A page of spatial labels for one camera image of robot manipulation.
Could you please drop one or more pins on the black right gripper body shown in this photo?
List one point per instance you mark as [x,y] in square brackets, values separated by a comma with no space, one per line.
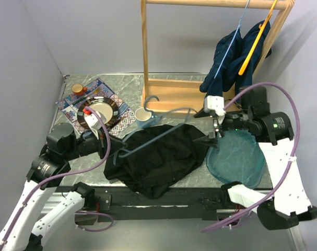
[234,121]

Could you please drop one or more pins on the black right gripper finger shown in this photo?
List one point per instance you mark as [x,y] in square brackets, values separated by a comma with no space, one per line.
[206,140]
[203,114]

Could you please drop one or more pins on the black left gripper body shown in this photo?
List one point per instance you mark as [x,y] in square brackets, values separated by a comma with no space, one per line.
[89,145]

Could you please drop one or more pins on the black garment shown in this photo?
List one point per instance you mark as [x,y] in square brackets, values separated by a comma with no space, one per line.
[153,169]

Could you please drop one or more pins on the dark denim skirt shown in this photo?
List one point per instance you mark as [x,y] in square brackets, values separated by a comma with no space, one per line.
[231,75]

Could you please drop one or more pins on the yellow plastic hanger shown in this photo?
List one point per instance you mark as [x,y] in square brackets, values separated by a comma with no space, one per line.
[262,28]

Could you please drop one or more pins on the light blue wire hanger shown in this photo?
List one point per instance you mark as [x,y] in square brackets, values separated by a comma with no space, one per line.
[233,38]

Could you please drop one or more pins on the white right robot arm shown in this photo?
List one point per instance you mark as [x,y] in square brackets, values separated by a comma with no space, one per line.
[287,204]

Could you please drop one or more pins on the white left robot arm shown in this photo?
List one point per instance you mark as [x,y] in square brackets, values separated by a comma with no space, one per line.
[25,230]

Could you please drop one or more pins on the teal plastic basket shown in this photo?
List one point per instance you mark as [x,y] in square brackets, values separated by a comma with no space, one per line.
[238,157]

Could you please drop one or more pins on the wooden clothes rack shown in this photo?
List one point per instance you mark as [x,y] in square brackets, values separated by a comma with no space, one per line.
[181,93]

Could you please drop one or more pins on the striped rim dinner plate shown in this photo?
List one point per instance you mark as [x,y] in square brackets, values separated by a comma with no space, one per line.
[103,105]

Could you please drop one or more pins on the light blue mug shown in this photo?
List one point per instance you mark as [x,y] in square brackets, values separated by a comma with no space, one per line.
[145,119]

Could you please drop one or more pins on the blue patterned placemat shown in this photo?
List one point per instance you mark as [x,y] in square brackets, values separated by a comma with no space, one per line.
[70,111]

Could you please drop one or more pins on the orange small cup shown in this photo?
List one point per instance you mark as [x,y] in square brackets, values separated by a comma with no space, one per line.
[79,89]

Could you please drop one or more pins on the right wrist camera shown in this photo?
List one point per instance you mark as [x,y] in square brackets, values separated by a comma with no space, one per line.
[214,105]

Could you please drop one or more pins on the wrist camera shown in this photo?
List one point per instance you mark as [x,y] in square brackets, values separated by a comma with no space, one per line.
[93,122]
[214,105]

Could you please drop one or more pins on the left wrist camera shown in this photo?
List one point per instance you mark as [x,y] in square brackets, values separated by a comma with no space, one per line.
[93,122]

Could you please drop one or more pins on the dark handled knife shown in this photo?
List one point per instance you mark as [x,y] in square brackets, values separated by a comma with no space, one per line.
[116,123]

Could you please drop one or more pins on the green handled fork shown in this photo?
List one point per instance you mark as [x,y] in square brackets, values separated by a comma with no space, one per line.
[85,97]

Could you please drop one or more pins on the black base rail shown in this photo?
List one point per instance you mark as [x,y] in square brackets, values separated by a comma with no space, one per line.
[177,203]

